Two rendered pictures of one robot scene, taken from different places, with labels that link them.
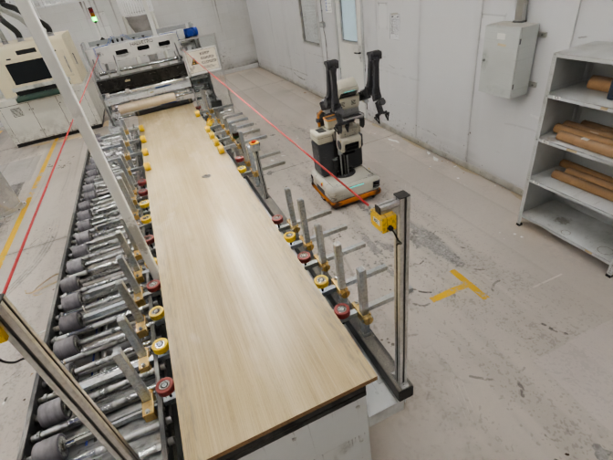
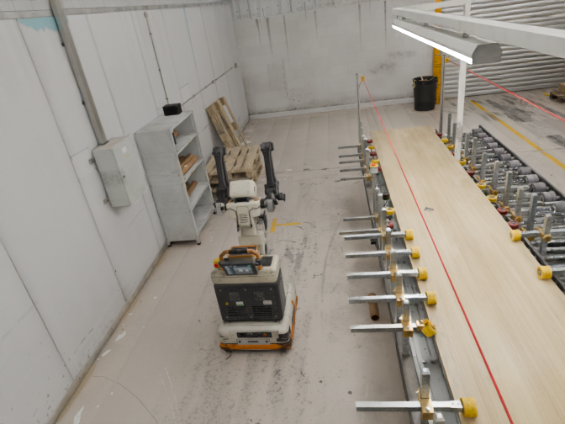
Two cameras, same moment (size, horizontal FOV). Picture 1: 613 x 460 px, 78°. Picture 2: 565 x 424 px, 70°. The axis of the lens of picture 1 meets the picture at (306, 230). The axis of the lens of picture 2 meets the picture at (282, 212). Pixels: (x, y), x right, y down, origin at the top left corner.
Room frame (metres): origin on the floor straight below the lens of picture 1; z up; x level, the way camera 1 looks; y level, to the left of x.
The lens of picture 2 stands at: (6.47, 1.08, 2.63)
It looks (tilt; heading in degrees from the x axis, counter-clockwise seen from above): 27 degrees down; 207
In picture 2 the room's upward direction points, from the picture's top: 8 degrees counter-clockwise
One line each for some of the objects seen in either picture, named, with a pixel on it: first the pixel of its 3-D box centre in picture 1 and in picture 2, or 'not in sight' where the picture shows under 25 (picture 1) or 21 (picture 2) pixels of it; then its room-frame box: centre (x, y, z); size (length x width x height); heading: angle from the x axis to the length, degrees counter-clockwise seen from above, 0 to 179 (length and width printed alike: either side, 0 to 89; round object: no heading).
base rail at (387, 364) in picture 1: (253, 181); (380, 241); (3.40, 0.44, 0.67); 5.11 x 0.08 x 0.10; 17
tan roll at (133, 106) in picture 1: (161, 99); not in sight; (5.78, 1.75, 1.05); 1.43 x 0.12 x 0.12; 107
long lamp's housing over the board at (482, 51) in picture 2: not in sight; (425, 32); (3.35, 0.77, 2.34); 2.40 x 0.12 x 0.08; 17
